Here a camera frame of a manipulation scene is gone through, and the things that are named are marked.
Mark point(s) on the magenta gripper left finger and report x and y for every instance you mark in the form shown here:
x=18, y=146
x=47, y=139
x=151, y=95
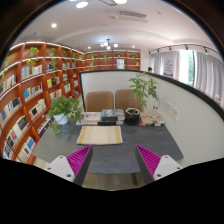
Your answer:
x=73, y=167

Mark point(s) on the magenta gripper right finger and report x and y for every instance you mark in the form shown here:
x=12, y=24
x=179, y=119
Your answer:
x=153, y=166

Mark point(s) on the beige striped towel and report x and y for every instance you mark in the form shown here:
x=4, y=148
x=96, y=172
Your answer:
x=100, y=135

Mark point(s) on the dark grey table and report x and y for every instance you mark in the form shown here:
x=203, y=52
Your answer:
x=109, y=159

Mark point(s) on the tan book stack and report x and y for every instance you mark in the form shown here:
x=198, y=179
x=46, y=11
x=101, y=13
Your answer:
x=146, y=119

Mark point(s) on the white book stack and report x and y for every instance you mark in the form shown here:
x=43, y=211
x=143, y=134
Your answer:
x=90, y=118

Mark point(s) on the leafy plant in white pot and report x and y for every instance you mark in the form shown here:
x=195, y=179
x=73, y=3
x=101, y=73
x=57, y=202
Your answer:
x=62, y=106

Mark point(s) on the glass vase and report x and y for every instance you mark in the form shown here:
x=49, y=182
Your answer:
x=155, y=109

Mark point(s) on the dark book stack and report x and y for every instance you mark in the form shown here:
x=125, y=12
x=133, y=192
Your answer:
x=112, y=117

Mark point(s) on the left brown chair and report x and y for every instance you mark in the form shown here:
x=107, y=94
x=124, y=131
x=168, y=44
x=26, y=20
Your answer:
x=97, y=101

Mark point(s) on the brown chair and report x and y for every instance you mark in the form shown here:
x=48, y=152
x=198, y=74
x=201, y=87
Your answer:
x=124, y=99
x=97, y=101

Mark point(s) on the right brown chair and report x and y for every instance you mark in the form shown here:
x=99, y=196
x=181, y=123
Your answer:
x=124, y=99

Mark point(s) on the tall plant in black pot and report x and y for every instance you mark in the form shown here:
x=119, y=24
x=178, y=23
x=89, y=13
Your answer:
x=143, y=87

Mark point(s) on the orange wooden bookshelf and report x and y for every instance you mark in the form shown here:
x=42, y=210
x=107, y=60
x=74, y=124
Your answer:
x=33, y=74

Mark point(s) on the white curtain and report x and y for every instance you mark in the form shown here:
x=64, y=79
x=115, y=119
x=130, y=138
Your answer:
x=196, y=69

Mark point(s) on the back orange shelf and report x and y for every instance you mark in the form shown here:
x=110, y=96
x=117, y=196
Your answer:
x=112, y=59

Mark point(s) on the white partition wall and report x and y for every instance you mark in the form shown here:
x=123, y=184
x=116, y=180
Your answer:
x=195, y=121

